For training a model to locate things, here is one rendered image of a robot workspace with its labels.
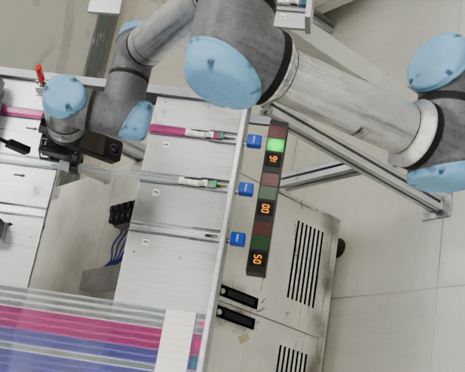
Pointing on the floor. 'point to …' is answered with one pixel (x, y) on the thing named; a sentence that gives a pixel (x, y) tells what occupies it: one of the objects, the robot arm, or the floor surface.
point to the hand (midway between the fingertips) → (80, 166)
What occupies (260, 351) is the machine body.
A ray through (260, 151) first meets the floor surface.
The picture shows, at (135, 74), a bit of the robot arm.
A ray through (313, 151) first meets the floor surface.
